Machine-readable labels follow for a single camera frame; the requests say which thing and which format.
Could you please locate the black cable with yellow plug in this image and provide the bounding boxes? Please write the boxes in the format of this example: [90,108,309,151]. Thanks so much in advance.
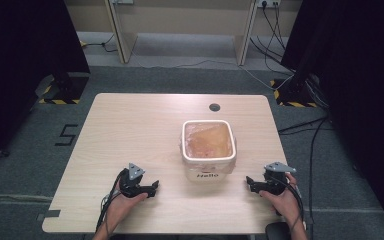
[79,33,118,54]

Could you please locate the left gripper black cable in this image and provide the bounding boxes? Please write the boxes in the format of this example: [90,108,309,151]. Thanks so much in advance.
[94,169,128,234]

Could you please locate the white plastic bin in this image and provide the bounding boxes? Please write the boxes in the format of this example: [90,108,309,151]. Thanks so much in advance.
[179,119,238,183]

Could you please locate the white floor cable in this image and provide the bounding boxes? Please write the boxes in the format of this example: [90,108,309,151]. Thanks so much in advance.
[135,59,295,92]

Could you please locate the black curtain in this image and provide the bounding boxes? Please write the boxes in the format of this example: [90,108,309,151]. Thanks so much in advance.
[0,0,91,169]
[280,0,384,238]

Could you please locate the translucent pink plastic bag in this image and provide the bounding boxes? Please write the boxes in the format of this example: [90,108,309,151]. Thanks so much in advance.
[180,120,238,165]

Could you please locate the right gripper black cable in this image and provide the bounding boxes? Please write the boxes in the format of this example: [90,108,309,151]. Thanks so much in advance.
[279,182,306,232]

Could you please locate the black floor cables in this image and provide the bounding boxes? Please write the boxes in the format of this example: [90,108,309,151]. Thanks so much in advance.
[277,114,330,216]

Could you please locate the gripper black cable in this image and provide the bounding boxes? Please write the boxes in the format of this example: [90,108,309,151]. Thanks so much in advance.
[94,169,128,234]
[279,182,306,232]

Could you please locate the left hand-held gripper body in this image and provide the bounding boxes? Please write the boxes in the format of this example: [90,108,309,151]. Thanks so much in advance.
[118,162,157,199]

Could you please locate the black rounded object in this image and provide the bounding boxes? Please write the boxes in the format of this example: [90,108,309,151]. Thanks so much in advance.
[264,221,293,240]

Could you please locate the person's left hand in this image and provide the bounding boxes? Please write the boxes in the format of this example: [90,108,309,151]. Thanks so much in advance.
[107,191,149,225]

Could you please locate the light wooden background desk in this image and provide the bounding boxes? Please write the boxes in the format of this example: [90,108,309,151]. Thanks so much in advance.
[63,0,304,66]

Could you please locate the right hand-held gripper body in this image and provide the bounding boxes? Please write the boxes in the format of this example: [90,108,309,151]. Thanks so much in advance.
[261,161,298,196]

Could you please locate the person's right hand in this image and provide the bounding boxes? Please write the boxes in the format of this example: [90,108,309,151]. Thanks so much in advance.
[259,172,302,219]

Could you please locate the black cables from outlet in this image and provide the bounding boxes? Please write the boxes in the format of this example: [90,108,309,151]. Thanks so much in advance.
[249,2,296,75]

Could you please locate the stand base with hazard tape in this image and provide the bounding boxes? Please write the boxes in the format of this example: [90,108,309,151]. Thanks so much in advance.
[269,77,320,109]
[34,72,90,105]

